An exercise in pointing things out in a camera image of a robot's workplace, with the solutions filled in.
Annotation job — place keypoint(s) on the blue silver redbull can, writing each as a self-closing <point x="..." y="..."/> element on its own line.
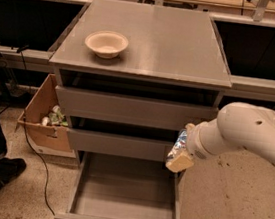
<point x="178" y="145"/>

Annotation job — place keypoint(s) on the crumpled items in box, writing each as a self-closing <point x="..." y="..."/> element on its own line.
<point x="55" y="118"/>

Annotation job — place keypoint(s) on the grey top drawer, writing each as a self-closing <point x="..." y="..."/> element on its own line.
<point x="131" y="110"/>

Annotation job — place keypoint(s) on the grey open bottom drawer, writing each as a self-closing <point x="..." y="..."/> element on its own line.
<point x="113" y="187"/>

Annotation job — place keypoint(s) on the grey drawer cabinet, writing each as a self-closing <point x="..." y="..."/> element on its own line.
<point x="173" y="55"/>

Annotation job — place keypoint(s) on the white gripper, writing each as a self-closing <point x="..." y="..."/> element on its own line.
<point x="194" y="143"/>

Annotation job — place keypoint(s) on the grey middle drawer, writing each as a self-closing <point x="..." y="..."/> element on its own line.
<point x="117" y="145"/>

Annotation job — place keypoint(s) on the beige paper bowl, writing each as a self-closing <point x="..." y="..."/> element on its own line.
<point x="106" y="44"/>

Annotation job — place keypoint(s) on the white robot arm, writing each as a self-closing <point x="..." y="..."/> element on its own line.
<point x="237" y="126"/>

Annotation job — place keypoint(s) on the brown cardboard box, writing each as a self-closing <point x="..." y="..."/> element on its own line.
<point x="47" y="139"/>

